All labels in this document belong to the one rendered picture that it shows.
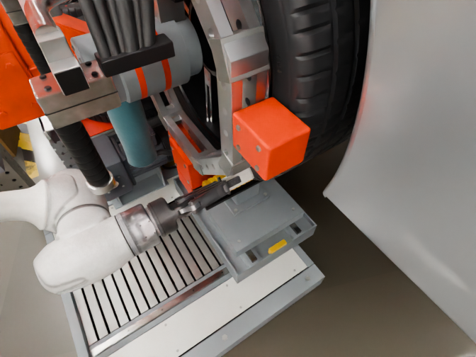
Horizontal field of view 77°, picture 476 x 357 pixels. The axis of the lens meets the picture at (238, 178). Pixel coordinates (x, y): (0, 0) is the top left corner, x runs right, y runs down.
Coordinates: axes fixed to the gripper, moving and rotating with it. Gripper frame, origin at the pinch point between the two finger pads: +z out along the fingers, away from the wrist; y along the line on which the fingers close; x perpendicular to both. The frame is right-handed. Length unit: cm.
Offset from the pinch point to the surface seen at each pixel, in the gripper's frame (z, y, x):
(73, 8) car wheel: -4, -115, 96
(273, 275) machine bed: 10, -34, -45
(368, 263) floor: 48, -29, -61
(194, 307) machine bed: -19, -38, -41
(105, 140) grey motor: -20, -56, 23
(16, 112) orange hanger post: -40, -50, 40
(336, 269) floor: 35, -32, -58
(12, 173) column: -57, -82, 27
